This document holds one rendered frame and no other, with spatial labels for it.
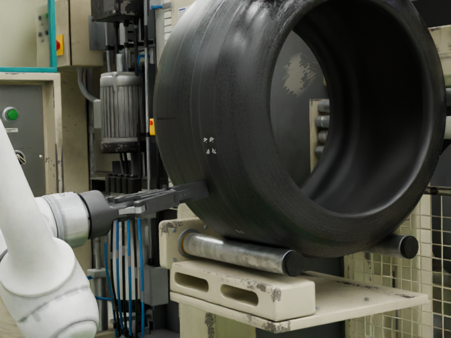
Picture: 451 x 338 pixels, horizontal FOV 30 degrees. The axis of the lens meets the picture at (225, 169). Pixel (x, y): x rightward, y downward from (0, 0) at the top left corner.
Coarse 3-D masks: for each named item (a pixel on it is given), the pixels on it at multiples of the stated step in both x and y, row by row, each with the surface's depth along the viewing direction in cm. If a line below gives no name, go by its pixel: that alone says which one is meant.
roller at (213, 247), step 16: (192, 240) 168; (208, 240) 164; (224, 240) 160; (208, 256) 164; (224, 256) 158; (240, 256) 154; (256, 256) 149; (272, 256) 146; (288, 256) 143; (272, 272) 148; (288, 272) 143
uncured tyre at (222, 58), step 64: (256, 0) 141; (320, 0) 144; (384, 0) 153; (192, 64) 144; (256, 64) 138; (320, 64) 183; (384, 64) 177; (192, 128) 143; (256, 128) 138; (384, 128) 180; (256, 192) 140; (320, 192) 180; (384, 192) 172; (320, 256) 152
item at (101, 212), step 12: (84, 192) 133; (96, 192) 133; (96, 204) 131; (108, 204) 132; (120, 204) 134; (132, 204) 135; (96, 216) 131; (108, 216) 132; (120, 216) 133; (96, 228) 131; (108, 228) 133
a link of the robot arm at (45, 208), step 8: (40, 200) 128; (40, 208) 126; (48, 208) 127; (48, 216) 126; (48, 224) 125; (0, 232) 120; (56, 232) 127; (0, 240) 119; (0, 248) 119; (0, 256) 118
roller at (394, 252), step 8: (384, 240) 162; (392, 240) 161; (400, 240) 159; (408, 240) 159; (416, 240) 160; (368, 248) 166; (376, 248) 164; (384, 248) 162; (392, 248) 160; (400, 248) 159; (408, 248) 159; (416, 248) 160; (400, 256) 160; (408, 256) 159
